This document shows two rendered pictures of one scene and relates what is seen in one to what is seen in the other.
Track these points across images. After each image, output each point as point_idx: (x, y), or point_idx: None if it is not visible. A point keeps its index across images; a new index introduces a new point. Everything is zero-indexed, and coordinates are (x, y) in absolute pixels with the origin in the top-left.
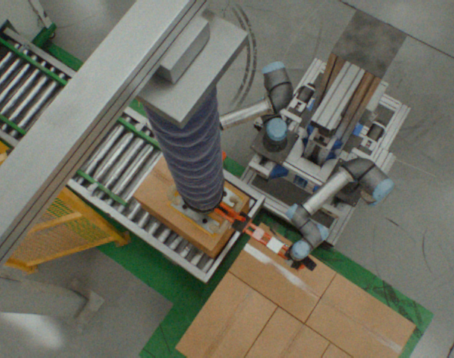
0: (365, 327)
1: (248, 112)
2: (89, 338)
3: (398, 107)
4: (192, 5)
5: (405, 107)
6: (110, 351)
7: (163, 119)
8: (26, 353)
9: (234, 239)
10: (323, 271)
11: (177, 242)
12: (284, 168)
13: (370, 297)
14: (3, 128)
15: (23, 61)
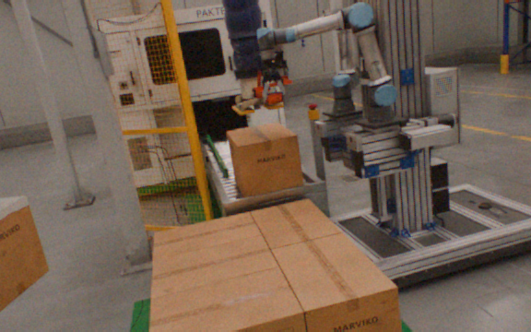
0: (329, 269)
1: (308, 21)
2: (121, 280)
3: None
4: None
5: None
6: (121, 292)
7: None
8: (76, 273)
9: (273, 192)
10: (329, 228)
11: (235, 195)
12: (343, 136)
13: (360, 254)
14: (207, 152)
15: None
